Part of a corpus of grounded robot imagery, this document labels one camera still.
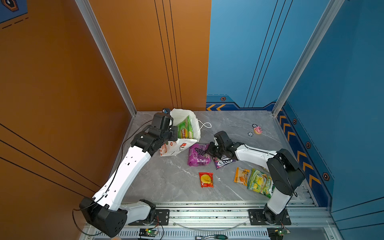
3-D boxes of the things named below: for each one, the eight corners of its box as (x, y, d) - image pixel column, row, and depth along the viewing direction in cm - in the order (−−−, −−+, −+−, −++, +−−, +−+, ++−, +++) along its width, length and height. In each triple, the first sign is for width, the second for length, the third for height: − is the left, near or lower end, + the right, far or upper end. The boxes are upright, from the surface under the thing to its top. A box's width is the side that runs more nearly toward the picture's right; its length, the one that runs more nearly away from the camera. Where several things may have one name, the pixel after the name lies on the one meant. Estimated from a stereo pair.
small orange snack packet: (232, 181, 87) (233, 179, 85) (235, 167, 92) (236, 166, 91) (247, 186, 85) (248, 184, 84) (249, 171, 91) (250, 170, 89)
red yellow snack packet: (199, 187, 84) (199, 186, 83) (199, 173, 89) (199, 172, 88) (214, 187, 84) (214, 186, 83) (213, 173, 89) (213, 172, 88)
